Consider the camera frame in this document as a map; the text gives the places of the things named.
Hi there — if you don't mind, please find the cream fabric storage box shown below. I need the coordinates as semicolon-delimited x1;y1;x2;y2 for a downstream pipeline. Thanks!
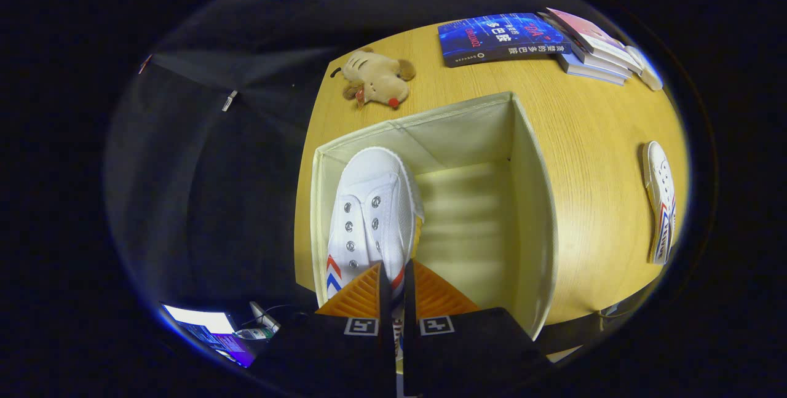
310;91;559;342

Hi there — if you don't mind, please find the white power adapter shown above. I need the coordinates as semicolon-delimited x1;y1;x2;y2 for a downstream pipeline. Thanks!
249;301;282;333

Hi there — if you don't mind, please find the blue cover book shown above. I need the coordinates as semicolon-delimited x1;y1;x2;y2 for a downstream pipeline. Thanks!
437;13;572;68

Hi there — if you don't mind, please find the dark cover book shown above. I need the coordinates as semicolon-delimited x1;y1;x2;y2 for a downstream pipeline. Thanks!
538;12;634;79

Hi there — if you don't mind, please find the tan plush toy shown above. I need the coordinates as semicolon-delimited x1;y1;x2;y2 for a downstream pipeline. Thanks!
330;47;417;109

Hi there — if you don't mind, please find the white cover book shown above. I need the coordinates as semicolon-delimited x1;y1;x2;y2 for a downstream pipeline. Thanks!
556;50;628;86

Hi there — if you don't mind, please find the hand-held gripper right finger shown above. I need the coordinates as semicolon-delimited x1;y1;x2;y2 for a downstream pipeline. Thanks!
403;260;554;398

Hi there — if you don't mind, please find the white canvas shoe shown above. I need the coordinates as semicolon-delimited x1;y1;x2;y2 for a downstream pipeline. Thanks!
325;146;426;362
642;141;677;265

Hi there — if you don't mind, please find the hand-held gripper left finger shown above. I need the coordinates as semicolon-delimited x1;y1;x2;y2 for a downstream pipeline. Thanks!
246;261;397;398

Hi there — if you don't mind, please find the white plush toy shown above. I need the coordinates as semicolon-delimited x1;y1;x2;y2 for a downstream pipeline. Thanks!
626;46;664;92

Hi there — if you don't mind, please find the computer monitor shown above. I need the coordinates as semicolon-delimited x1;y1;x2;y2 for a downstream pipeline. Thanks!
161;303;256;368

